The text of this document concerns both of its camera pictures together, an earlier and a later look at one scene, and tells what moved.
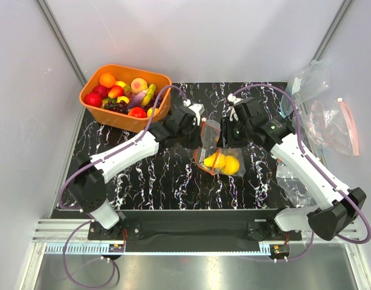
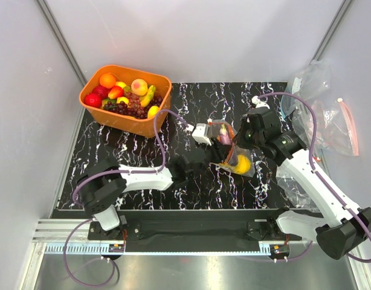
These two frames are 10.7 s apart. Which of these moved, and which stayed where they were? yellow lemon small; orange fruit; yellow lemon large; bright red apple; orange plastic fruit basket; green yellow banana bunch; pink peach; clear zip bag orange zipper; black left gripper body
Moved: clear zip bag orange zipper; yellow lemon large; black left gripper body
Stayed: green yellow banana bunch; orange fruit; pink peach; yellow lemon small; bright red apple; orange plastic fruit basket
